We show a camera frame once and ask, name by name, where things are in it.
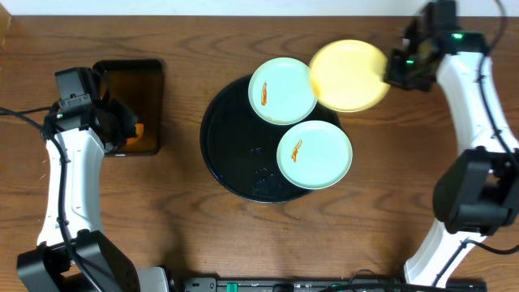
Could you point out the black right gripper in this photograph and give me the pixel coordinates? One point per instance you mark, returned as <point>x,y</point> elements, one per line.
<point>396,76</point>

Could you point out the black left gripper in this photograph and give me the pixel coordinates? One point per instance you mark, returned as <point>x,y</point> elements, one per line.
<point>120,113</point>

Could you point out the orange green sponge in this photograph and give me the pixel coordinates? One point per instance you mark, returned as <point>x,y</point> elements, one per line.
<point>136,134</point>

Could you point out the yellow plate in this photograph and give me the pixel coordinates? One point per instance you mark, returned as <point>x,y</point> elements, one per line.
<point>347,76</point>

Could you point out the green plate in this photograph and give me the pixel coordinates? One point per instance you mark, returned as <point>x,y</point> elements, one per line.
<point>314,154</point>
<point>280,91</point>

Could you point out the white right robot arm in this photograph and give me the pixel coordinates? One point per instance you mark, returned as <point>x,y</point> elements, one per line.
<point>478,194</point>

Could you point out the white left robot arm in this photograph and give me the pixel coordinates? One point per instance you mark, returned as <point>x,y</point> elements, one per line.
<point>72,251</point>

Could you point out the round black tray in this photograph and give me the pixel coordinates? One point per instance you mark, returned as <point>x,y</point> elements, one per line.
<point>239,148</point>

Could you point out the black rectangular water basin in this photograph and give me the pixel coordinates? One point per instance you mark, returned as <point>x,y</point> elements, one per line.
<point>139,84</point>

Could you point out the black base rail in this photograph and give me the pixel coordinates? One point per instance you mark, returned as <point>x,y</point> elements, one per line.
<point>157,279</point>

